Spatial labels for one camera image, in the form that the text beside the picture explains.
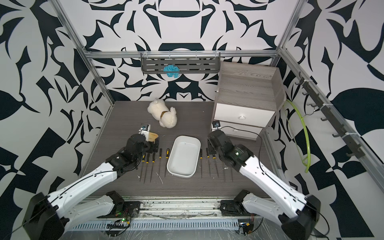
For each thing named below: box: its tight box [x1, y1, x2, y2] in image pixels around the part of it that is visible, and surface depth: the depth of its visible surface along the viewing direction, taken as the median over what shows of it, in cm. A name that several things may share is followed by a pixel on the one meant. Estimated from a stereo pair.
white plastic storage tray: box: [166, 135, 202, 179], surface depth 91 cm
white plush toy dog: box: [147, 98, 178, 129], surface depth 104 cm
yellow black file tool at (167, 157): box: [164, 148, 170, 178], surface depth 93 cm
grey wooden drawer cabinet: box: [213, 61, 286, 141], surface depth 85 cm
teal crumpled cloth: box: [163, 64, 180, 78], surface depth 93 cm
